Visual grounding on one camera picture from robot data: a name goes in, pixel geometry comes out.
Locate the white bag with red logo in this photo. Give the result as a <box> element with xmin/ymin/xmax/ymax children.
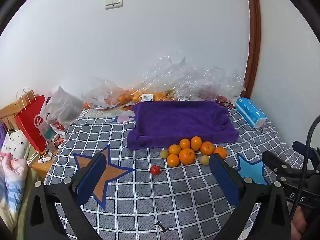
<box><xmin>44</xmin><ymin>120</ymin><xmax>67</xmax><ymax>140</ymax></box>

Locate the purple towel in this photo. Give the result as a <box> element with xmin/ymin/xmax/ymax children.
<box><xmin>127</xmin><ymin>101</ymin><xmax>240</xmax><ymax>150</ymax></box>

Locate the blue tissue pack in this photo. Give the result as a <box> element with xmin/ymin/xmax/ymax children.
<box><xmin>234</xmin><ymin>97</ymin><xmax>267</xmax><ymax>129</ymax></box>

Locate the pink plush pillow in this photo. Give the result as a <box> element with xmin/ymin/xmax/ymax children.
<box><xmin>0</xmin><ymin>152</ymin><xmax>28</xmax><ymax>198</ymax></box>

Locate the wooden nightstand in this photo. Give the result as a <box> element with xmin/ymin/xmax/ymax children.
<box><xmin>29</xmin><ymin>140</ymin><xmax>59</xmax><ymax>180</ymax></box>

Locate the large mandarin with green stem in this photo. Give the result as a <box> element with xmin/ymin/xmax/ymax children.
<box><xmin>179</xmin><ymin>148</ymin><xmax>196</xmax><ymax>165</ymax></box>

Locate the cartoon print bed sheet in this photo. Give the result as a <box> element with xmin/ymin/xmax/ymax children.
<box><xmin>80</xmin><ymin>105</ymin><xmax>137</xmax><ymax>124</ymax></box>

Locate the wooden headboard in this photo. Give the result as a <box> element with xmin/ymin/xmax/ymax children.
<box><xmin>0</xmin><ymin>90</ymin><xmax>34</xmax><ymax>130</ymax></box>

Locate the bag of red fruit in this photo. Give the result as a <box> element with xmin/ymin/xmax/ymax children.
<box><xmin>197</xmin><ymin>87</ymin><xmax>232</xmax><ymax>103</ymax></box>

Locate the white plastic bag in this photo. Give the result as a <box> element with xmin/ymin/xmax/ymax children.
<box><xmin>40</xmin><ymin>86</ymin><xmax>84</xmax><ymax>130</ymax></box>

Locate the purple cloth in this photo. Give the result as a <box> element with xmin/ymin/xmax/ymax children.
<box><xmin>0</xmin><ymin>122</ymin><xmax>7</xmax><ymax>150</ymax></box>

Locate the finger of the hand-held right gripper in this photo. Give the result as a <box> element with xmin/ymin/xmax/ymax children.
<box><xmin>261</xmin><ymin>151</ymin><xmax>301</xmax><ymax>178</ymax></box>
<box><xmin>292</xmin><ymin>140</ymin><xmax>320</xmax><ymax>162</ymax></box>

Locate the white polka dot pillow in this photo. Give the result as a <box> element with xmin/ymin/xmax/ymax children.
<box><xmin>1</xmin><ymin>129</ymin><xmax>30</xmax><ymax>159</ymax></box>

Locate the crumpled clear plastic wrap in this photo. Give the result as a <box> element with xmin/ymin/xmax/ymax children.
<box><xmin>140</xmin><ymin>55</ymin><xmax>247</xmax><ymax>102</ymax></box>

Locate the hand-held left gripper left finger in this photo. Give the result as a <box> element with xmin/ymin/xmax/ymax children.
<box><xmin>24</xmin><ymin>152</ymin><xmax>107</xmax><ymax>240</ymax></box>

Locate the white wall light switch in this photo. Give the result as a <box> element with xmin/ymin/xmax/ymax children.
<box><xmin>104</xmin><ymin>0</ymin><xmax>124</xmax><ymax>10</ymax></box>

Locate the black thin cable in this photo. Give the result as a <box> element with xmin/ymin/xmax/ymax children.
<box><xmin>215</xmin><ymin>99</ymin><xmax>233</xmax><ymax>109</ymax></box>

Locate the person's right hand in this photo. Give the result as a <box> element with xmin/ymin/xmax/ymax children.
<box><xmin>291</xmin><ymin>206</ymin><xmax>309</xmax><ymax>237</ymax></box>

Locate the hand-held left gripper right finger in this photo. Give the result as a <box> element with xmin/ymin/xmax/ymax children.
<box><xmin>209</xmin><ymin>153</ymin><xmax>293</xmax><ymax>240</ymax></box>

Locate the labelled clear bag of mandarins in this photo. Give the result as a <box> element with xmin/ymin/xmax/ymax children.
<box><xmin>130</xmin><ymin>89</ymin><xmax>175</xmax><ymax>103</ymax></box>

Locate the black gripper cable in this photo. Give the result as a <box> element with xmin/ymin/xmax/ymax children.
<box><xmin>289</xmin><ymin>116</ymin><xmax>320</xmax><ymax>220</ymax></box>

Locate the brown wooden door frame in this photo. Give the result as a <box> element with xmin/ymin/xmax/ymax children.
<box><xmin>244</xmin><ymin>0</ymin><xmax>262</xmax><ymax>99</ymax></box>

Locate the small black clip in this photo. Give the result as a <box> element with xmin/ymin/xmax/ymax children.
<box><xmin>155</xmin><ymin>221</ymin><xmax>168</xmax><ymax>233</ymax></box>

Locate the red paper bag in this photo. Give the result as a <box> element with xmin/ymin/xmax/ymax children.
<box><xmin>14</xmin><ymin>88</ymin><xmax>48</xmax><ymax>153</ymax></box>

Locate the grey grid blanket with stars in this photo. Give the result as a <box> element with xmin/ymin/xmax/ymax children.
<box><xmin>44</xmin><ymin>106</ymin><xmax>315</xmax><ymax>240</ymax></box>

